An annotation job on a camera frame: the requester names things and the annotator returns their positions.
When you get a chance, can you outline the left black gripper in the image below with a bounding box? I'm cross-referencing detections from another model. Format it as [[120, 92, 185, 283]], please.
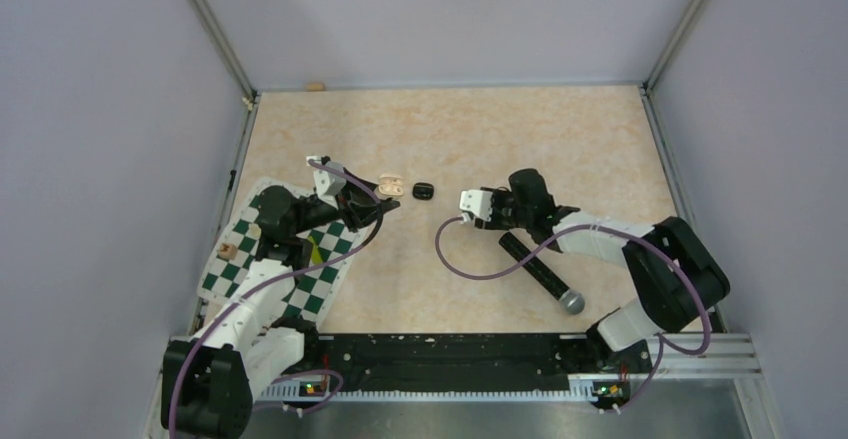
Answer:
[[292, 167, 400, 234]]

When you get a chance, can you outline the white earbud charging case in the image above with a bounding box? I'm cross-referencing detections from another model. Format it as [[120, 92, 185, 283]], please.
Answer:
[[375, 173, 405, 199]]

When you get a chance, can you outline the black earbud charging case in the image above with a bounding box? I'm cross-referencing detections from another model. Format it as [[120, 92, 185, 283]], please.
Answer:
[[412, 182, 435, 201]]

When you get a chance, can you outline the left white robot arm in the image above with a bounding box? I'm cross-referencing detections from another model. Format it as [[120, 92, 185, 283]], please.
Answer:
[[161, 162, 400, 438]]

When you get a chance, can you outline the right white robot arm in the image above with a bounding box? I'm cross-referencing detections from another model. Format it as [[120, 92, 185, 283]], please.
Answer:
[[459, 168, 730, 371]]

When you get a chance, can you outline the green white lego brick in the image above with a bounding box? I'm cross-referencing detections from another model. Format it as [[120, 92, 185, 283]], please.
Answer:
[[307, 237, 325, 265]]

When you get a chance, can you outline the black microphone grey head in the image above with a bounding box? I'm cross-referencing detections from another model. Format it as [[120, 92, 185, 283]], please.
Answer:
[[498, 232, 585, 315]]

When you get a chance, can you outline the small wooden cork piece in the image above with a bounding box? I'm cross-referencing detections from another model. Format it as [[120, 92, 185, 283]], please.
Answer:
[[305, 82, 326, 92]]

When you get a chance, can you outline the green white chessboard mat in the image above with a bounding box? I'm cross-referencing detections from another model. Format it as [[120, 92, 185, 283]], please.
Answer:
[[197, 177, 368, 325]]

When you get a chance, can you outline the brown wooden chess piece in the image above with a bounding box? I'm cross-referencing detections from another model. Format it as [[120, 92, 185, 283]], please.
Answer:
[[217, 243, 239, 261]]

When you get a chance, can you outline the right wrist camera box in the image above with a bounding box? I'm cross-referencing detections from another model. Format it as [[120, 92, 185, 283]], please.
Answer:
[[458, 189, 493, 223]]

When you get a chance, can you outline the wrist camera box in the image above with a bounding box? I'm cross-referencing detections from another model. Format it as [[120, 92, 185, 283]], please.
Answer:
[[306, 156, 347, 203], [458, 189, 493, 223]]

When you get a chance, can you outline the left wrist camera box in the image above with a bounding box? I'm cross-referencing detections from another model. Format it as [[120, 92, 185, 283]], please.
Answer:
[[306, 156, 347, 203]]

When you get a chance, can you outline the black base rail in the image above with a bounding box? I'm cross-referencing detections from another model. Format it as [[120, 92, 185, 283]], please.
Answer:
[[261, 333, 654, 396]]

